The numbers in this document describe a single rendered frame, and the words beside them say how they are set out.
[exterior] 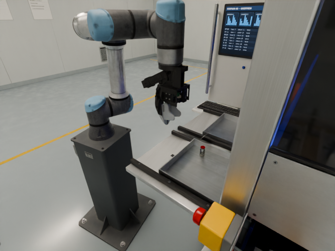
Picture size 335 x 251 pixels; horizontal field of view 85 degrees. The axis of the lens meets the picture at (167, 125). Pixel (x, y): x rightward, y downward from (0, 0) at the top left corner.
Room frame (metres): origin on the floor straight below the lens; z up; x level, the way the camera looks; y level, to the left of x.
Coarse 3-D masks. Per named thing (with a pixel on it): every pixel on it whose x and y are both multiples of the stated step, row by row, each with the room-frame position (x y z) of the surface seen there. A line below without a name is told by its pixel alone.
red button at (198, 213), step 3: (198, 207) 0.29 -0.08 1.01; (201, 207) 0.29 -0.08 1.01; (195, 210) 0.28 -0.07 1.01; (198, 210) 0.27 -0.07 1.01; (201, 210) 0.27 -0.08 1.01; (204, 210) 0.28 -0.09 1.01; (195, 213) 0.27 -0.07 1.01; (198, 213) 0.27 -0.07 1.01; (201, 213) 0.27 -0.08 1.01; (204, 213) 0.27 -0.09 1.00; (195, 216) 0.26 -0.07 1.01; (198, 216) 0.26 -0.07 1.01; (201, 216) 0.26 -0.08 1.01; (192, 219) 0.26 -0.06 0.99; (195, 219) 0.26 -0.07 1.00; (198, 219) 0.26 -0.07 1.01; (201, 219) 0.26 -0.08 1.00; (195, 222) 0.26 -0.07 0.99; (198, 222) 0.25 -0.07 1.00; (198, 225) 0.25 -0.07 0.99
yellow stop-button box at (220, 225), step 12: (216, 204) 0.28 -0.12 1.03; (204, 216) 0.25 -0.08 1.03; (216, 216) 0.25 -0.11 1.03; (228, 216) 0.25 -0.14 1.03; (240, 216) 0.25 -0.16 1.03; (204, 228) 0.23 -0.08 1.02; (216, 228) 0.22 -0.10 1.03; (228, 228) 0.22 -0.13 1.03; (204, 240) 0.22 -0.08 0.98; (216, 240) 0.21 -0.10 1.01; (228, 240) 0.20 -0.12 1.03
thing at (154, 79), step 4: (160, 72) 0.56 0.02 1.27; (164, 72) 0.55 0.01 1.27; (152, 76) 0.57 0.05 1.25; (156, 76) 0.56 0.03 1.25; (160, 76) 0.55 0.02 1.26; (164, 76) 0.55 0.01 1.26; (144, 80) 0.60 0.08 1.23; (148, 80) 0.58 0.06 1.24; (152, 80) 0.57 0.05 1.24; (156, 80) 0.56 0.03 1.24; (160, 80) 0.55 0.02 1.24; (144, 84) 0.60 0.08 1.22; (148, 84) 0.58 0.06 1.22; (152, 84) 0.58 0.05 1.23
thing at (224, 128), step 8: (216, 120) 0.90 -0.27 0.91; (224, 120) 0.95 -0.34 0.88; (232, 120) 0.94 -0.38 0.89; (208, 128) 0.82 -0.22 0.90; (216, 128) 0.86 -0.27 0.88; (224, 128) 0.86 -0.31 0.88; (232, 128) 0.86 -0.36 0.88; (208, 136) 0.76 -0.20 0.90; (216, 136) 0.73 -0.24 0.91; (224, 136) 0.78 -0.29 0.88; (232, 136) 0.78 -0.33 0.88
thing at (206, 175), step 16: (192, 144) 0.70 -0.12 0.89; (208, 144) 0.67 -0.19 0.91; (176, 160) 0.60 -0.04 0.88; (192, 160) 0.60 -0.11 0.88; (208, 160) 0.60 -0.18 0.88; (224, 160) 0.60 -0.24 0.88; (176, 176) 0.51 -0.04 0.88; (192, 176) 0.51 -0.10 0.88; (208, 176) 0.51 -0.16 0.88; (224, 176) 0.51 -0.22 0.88; (192, 192) 0.42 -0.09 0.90; (208, 192) 0.43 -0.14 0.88
